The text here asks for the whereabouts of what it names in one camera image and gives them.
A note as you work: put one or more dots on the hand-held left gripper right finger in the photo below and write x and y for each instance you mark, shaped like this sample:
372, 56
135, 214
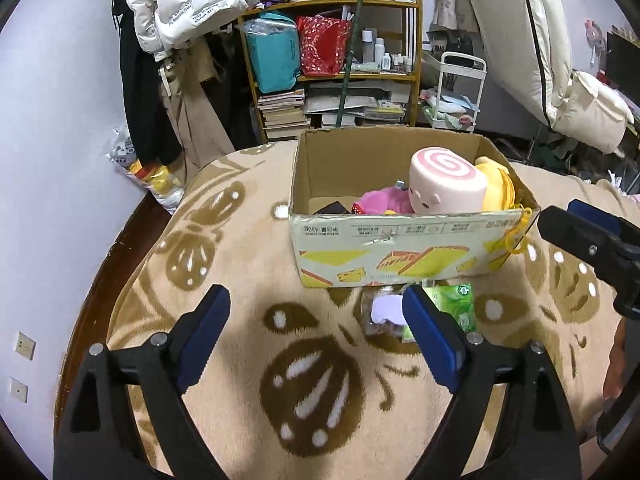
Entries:
432, 340

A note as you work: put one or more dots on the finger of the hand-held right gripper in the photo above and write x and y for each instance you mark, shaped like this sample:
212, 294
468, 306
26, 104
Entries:
595, 216
575, 235

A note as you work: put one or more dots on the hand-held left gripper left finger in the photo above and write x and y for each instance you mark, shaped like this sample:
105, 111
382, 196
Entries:
205, 340

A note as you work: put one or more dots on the green tissue pack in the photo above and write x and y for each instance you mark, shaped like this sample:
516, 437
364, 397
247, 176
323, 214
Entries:
455, 305

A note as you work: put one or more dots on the clear packet with white item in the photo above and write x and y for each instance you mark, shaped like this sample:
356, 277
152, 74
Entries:
385, 310

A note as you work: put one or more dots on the yellow plush toy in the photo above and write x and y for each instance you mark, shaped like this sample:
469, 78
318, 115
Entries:
492, 185

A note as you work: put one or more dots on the printed cardboard box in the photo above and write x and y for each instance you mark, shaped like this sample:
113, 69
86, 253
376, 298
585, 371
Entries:
350, 240

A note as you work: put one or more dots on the pink swirl roll plush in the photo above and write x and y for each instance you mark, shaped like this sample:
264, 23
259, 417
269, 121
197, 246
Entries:
445, 180

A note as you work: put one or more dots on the pink bear plush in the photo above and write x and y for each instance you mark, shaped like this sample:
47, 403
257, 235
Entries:
385, 200

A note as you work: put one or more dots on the black tissue pack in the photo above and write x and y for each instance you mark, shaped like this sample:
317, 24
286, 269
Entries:
336, 208

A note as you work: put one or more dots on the person's right hand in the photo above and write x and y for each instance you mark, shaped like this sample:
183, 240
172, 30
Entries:
614, 360

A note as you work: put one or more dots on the beige patterned blanket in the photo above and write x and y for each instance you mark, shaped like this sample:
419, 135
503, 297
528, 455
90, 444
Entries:
240, 270

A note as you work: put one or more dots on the black monitor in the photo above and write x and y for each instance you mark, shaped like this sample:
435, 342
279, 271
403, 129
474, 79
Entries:
625, 60

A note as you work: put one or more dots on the plastic bag of toys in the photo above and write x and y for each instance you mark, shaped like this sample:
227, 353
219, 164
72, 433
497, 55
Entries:
150, 180

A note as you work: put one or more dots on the pink desk fan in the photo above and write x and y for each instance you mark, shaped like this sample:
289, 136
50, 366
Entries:
595, 37

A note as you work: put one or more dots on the cream recliner chair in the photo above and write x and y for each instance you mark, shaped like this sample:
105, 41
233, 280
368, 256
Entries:
525, 35

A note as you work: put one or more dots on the white utility cart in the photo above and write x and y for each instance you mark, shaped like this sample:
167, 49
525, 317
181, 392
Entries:
462, 62

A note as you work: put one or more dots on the beige hanging trousers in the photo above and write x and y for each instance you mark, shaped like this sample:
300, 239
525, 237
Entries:
195, 125

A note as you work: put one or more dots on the black printed bag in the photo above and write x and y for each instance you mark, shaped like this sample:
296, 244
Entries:
450, 42

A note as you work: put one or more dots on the stack of books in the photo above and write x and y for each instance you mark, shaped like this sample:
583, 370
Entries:
282, 115

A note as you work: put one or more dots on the black hanging coat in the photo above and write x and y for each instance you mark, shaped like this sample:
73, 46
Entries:
142, 110

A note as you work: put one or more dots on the stack of papers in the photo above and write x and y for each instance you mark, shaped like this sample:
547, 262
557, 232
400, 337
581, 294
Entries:
360, 102

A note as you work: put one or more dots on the wooden bookshelf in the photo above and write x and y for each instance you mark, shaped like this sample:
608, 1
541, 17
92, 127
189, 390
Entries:
380, 76

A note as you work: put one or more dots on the row of small bottles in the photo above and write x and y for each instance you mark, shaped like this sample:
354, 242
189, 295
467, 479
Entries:
382, 55

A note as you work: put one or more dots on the green pole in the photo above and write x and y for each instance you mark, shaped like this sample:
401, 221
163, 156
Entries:
352, 50

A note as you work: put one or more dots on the teal bag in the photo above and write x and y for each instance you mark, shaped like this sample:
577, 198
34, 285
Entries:
272, 55

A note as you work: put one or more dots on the red patterned bag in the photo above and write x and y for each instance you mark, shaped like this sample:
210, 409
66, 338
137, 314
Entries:
322, 47

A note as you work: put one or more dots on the white puffer jacket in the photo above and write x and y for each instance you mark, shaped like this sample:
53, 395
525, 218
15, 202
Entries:
185, 5

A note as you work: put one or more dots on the white wall outlet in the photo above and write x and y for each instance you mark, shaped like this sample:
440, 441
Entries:
25, 345
19, 390

